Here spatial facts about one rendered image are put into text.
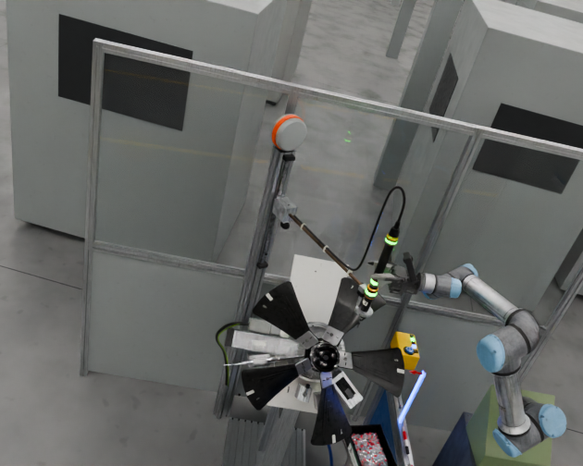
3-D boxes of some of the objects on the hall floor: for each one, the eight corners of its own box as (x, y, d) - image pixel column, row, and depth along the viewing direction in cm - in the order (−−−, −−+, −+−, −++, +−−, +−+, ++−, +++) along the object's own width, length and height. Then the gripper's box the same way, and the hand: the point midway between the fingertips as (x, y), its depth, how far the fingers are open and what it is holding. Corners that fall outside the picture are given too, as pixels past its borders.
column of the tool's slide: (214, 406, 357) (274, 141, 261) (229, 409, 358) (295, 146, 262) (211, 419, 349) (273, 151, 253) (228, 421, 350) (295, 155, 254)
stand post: (255, 452, 337) (302, 302, 275) (271, 455, 338) (320, 306, 276) (255, 459, 333) (302, 309, 272) (270, 461, 334) (320, 312, 273)
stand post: (253, 488, 318) (290, 374, 269) (268, 491, 319) (308, 377, 270) (252, 496, 314) (290, 381, 265) (268, 498, 315) (308, 385, 266)
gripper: (419, 303, 220) (365, 293, 217) (413, 280, 232) (362, 271, 229) (427, 286, 215) (372, 275, 213) (420, 263, 227) (368, 253, 225)
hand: (372, 268), depth 220 cm, fingers open, 7 cm apart
